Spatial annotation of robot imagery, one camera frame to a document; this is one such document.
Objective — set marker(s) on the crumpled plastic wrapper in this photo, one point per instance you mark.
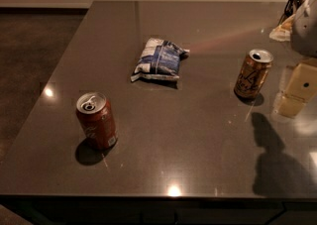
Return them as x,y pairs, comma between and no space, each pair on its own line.
283,31

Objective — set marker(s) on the red coke can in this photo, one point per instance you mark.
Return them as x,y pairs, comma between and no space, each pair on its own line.
94,113

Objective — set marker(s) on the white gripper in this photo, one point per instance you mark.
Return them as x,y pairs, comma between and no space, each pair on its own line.
305,31

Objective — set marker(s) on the orange La Croix can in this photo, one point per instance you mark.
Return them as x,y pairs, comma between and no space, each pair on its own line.
253,73

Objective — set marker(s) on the blue chip bag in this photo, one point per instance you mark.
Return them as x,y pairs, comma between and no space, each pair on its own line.
159,60

